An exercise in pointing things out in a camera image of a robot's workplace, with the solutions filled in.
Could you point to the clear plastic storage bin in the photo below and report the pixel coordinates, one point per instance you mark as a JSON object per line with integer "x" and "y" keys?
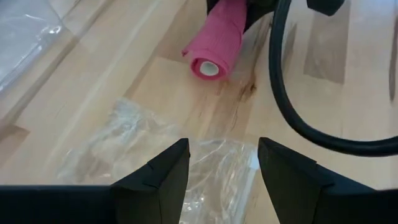
{"x": 21, "y": 34}

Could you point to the pink elastic bandage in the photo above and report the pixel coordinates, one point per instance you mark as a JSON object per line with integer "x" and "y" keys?
{"x": 217, "y": 37}

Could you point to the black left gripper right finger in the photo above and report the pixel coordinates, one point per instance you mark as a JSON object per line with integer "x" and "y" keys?
{"x": 311, "y": 199}

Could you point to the clear plastic bag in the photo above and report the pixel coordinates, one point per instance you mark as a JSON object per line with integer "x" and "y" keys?
{"x": 130, "y": 146}

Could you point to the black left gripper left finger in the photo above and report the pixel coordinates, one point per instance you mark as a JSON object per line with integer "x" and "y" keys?
{"x": 149, "y": 199}

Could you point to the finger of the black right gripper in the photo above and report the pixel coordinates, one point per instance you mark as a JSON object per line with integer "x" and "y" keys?
{"x": 259, "y": 11}
{"x": 212, "y": 4}

